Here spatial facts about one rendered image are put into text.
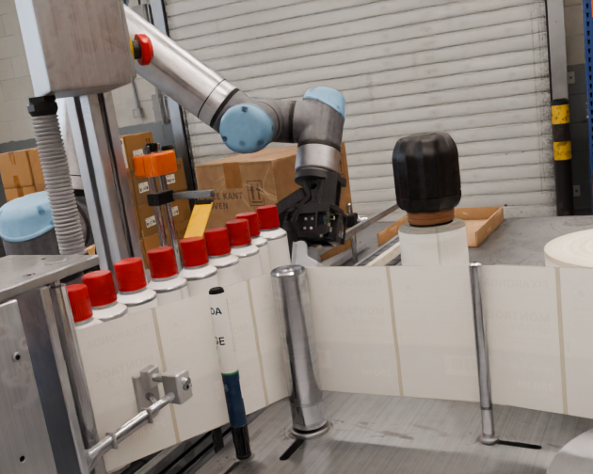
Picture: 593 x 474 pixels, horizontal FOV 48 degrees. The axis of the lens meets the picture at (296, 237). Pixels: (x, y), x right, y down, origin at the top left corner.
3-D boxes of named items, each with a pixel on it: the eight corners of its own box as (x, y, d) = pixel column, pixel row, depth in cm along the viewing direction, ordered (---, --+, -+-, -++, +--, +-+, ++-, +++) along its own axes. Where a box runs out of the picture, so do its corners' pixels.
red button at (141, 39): (126, 31, 77) (152, 29, 78) (120, 36, 81) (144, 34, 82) (133, 65, 78) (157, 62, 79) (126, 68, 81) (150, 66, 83)
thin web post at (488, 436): (497, 446, 66) (482, 264, 62) (477, 444, 67) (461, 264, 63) (501, 436, 68) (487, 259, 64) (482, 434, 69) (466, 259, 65)
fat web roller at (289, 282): (319, 442, 71) (296, 275, 68) (282, 436, 74) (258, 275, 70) (337, 421, 75) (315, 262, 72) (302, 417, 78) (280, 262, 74)
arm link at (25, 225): (-3, 286, 112) (-25, 208, 109) (39, 262, 125) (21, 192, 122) (62, 279, 110) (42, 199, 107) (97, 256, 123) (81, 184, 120)
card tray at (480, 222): (477, 247, 162) (476, 231, 161) (377, 247, 175) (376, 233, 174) (504, 219, 187) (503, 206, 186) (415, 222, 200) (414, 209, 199)
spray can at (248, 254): (270, 361, 96) (248, 223, 91) (235, 363, 97) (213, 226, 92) (278, 347, 100) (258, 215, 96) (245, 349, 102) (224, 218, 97)
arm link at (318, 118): (301, 102, 122) (348, 105, 121) (295, 158, 119) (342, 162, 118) (297, 82, 114) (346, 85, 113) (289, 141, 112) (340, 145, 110)
